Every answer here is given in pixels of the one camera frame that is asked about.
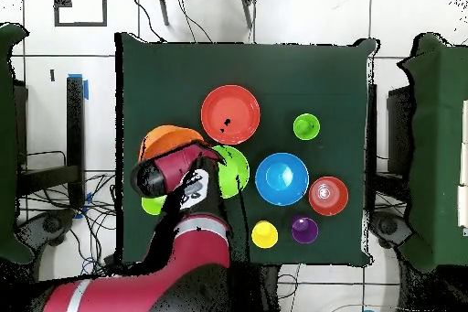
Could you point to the green plastic bowl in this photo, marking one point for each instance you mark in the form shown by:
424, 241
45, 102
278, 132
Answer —
234, 173

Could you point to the large orange plastic bowl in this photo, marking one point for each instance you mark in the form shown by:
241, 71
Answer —
164, 142

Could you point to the lime green plastic cup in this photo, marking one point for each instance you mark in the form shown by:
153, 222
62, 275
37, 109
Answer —
151, 206

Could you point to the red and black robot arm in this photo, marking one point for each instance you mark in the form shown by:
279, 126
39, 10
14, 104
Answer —
172, 290

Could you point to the wide red plastic bowl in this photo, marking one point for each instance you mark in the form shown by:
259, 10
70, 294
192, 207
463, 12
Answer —
241, 107

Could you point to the blue plastic bowl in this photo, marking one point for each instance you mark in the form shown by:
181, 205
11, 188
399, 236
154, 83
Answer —
282, 179

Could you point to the yellow plastic cup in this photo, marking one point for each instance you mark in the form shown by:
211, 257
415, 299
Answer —
264, 234

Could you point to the dark green tablecloth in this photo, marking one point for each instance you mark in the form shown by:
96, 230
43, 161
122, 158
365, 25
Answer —
219, 63

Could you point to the small red plastic bowl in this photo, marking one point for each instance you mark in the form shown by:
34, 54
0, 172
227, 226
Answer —
328, 195

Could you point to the purple plastic cup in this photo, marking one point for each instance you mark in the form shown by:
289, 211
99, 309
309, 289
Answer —
304, 229

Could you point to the black metal bar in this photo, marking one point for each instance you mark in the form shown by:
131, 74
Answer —
372, 125

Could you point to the blue tape strip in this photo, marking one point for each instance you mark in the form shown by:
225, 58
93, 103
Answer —
86, 90

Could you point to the black rounded stand foot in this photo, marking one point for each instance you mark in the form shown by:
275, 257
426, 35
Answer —
53, 224
387, 226

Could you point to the green cloth side table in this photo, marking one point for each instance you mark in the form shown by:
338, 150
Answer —
438, 143
7, 143

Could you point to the white boxes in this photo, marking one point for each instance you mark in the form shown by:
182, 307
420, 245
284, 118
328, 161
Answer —
463, 202

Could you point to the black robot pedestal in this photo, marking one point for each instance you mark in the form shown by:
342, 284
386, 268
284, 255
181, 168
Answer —
263, 290

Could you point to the black metal stand frame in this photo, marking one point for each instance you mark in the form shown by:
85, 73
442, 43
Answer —
75, 125

